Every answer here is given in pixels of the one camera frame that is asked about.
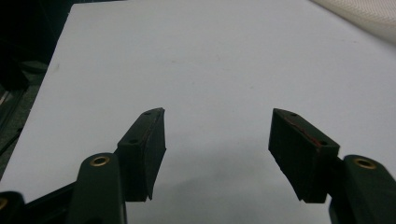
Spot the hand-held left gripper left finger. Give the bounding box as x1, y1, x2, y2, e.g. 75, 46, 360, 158
117, 107, 167, 203

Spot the white board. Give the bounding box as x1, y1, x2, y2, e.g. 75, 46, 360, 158
0, 0, 396, 224

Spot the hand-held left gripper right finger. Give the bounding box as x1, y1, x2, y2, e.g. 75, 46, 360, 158
268, 107, 341, 204

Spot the cream pillowcase with small drawing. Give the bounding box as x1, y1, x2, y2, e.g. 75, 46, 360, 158
311, 0, 396, 45

